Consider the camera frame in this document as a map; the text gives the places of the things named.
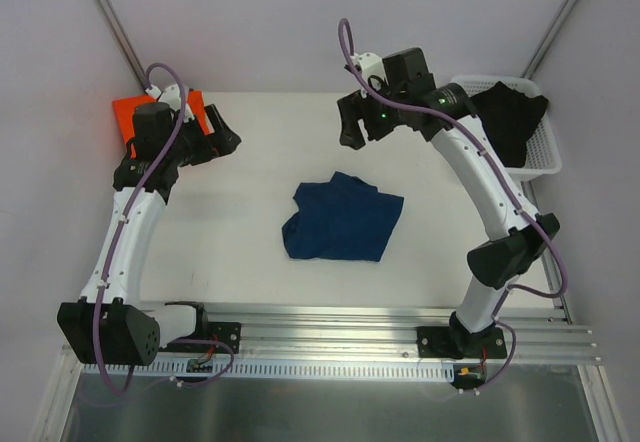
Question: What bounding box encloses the blue t shirt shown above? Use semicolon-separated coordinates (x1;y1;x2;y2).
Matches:
281;172;404;262

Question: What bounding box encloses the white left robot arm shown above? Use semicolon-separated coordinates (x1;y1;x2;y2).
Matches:
57;96;241;366

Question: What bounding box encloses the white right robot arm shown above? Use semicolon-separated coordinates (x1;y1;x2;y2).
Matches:
337;48;560;360

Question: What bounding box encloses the folded orange t shirt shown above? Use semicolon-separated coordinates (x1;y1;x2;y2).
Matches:
112;90;208;143

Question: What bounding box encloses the black t shirt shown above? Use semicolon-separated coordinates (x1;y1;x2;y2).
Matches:
471;82;549;168

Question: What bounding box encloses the white plastic basket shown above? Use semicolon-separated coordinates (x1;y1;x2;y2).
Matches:
451;75;562;182

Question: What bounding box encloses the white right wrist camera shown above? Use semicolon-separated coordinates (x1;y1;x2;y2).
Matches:
350;52;387;82

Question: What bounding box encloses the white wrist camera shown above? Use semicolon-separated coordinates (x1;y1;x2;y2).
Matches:
145;83;196;123
350;52;387;82

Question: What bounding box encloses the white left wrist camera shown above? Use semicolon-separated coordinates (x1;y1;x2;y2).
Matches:
145;83;196;123

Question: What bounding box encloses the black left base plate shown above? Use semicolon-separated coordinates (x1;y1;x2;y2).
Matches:
160;321;242;354

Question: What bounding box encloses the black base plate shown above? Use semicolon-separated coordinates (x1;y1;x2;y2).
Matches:
416;325;507;360
160;321;242;354

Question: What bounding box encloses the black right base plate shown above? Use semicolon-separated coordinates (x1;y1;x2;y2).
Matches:
416;325;507;360

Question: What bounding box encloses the white slotted cable duct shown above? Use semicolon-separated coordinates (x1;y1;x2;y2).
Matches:
79;358;457;382

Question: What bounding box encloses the aluminium mounting rail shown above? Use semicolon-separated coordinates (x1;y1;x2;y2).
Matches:
193;304;602;365

